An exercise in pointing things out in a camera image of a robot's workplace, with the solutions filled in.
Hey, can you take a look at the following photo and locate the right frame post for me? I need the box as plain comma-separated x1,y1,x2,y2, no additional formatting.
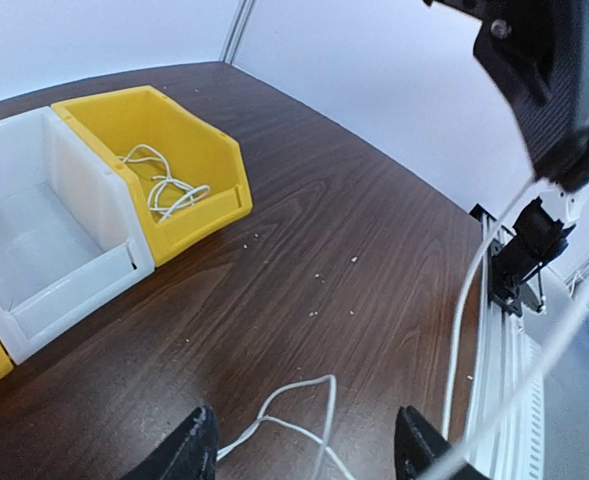
219,0,255,65

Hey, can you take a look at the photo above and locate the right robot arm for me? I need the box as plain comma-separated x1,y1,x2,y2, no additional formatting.
447,1,589,316

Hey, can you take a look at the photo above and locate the aluminium front rail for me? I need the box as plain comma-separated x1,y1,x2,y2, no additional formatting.
463,204,550,480

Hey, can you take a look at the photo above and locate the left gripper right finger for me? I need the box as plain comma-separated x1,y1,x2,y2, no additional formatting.
394,404,490,480

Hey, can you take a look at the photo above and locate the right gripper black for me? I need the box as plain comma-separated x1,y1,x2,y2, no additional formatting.
443,1,574,165

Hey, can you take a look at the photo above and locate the white bin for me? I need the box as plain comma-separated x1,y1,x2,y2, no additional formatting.
0,107,155,363

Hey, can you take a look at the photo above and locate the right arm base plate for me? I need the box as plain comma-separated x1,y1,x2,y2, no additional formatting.
487,226,546,318

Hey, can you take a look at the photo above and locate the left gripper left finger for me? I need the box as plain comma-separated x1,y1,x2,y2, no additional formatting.
123,406,219,480

